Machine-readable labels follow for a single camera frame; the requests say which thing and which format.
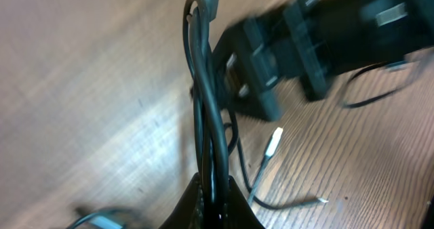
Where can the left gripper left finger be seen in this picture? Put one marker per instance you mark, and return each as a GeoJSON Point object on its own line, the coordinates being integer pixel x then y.
{"type": "Point", "coordinates": [188, 211]}

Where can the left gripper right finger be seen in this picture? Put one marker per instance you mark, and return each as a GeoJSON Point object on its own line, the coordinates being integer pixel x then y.
{"type": "Point", "coordinates": [239, 214]}

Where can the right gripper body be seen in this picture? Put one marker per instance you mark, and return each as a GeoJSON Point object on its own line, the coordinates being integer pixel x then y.
{"type": "Point", "coordinates": [314, 41]}

